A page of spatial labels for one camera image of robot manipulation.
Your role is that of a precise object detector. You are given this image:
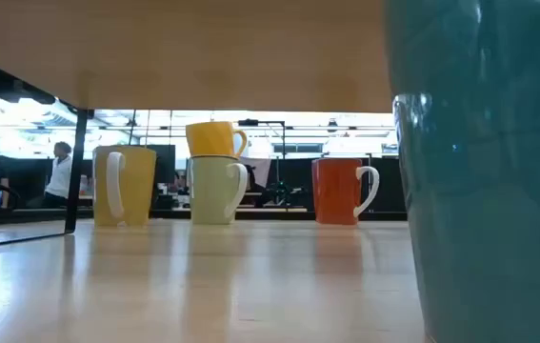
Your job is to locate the pale pink cloth backdrop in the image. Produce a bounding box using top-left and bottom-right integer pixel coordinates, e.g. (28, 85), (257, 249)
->
(239, 156), (273, 190)

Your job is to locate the yellow mug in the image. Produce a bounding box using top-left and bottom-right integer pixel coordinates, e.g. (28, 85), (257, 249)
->
(185, 120), (249, 159)

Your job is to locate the orange mug white handle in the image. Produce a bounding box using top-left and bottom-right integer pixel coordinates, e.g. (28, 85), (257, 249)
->
(310, 157), (381, 226)

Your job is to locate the wooden shelf with black legs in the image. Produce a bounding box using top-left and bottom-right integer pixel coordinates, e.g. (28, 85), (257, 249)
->
(0, 0), (393, 252)

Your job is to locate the black table frame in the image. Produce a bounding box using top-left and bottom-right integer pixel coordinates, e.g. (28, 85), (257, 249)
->
(0, 204), (409, 229)

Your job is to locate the teal mug white interior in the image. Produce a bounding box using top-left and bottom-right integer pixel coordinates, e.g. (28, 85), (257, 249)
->
(383, 0), (540, 343)

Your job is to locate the background black rig frame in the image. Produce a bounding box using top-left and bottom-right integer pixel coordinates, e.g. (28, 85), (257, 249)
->
(238, 117), (288, 211)

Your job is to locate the black monitor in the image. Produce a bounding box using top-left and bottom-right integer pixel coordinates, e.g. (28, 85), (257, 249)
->
(154, 144), (177, 185)

